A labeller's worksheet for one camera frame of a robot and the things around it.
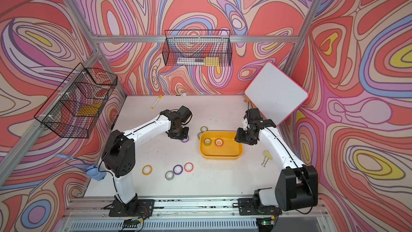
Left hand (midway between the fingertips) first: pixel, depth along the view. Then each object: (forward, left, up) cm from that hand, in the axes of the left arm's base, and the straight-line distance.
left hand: (185, 137), depth 90 cm
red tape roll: (0, -20, -5) cm, 20 cm away
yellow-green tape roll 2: (+10, -10, -6) cm, 16 cm away
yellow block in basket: (0, +41, +24) cm, 48 cm away
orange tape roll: (-16, +20, -7) cm, 26 cm away
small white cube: (+40, +5, -4) cm, 40 cm away
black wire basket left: (0, +49, +24) cm, 54 cm away
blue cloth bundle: (-19, +43, +1) cm, 47 cm away
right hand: (-6, -30, +4) cm, 31 cm away
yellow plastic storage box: (-4, -26, -6) cm, 27 cm away
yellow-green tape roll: (+1, -13, -5) cm, 14 cm away
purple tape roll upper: (-2, -1, +1) cm, 2 cm away
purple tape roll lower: (-16, +3, -7) cm, 17 cm away
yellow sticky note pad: (-7, -47, -7) cm, 48 cm away
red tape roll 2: (-14, -2, -7) cm, 16 cm away
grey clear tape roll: (-18, +7, -7) cm, 21 cm away
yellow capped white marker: (+32, +25, -5) cm, 41 cm away
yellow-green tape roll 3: (+4, -8, -4) cm, 10 cm away
